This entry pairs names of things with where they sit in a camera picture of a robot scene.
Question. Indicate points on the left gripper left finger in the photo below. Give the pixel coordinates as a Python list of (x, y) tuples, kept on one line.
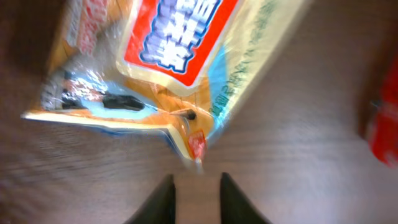
[(160, 205)]

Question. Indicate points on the red snack bag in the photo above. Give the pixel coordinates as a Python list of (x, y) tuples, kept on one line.
[(382, 128)]

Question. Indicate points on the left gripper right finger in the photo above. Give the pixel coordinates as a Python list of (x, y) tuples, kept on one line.
[(235, 207)]

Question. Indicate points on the yellow chip bag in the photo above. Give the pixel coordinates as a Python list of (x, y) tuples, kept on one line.
[(171, 67)]

